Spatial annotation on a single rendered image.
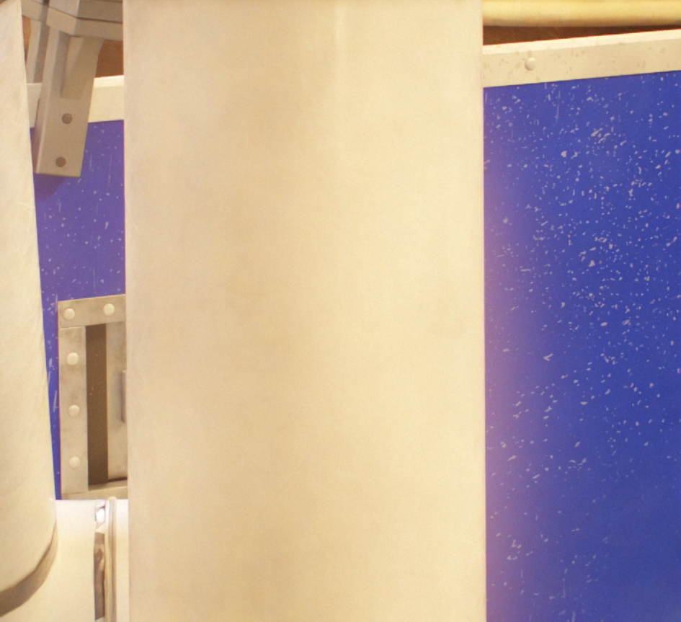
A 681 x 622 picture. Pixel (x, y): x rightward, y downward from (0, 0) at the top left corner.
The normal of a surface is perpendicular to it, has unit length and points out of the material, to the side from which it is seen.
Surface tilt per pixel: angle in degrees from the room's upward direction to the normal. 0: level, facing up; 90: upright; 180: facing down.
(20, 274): 108
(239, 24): 81
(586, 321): 90
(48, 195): 90
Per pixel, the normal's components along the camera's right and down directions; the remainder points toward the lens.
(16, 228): 0.91, 0.36
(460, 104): 0.80, 0.03
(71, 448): 0.44, 0.21
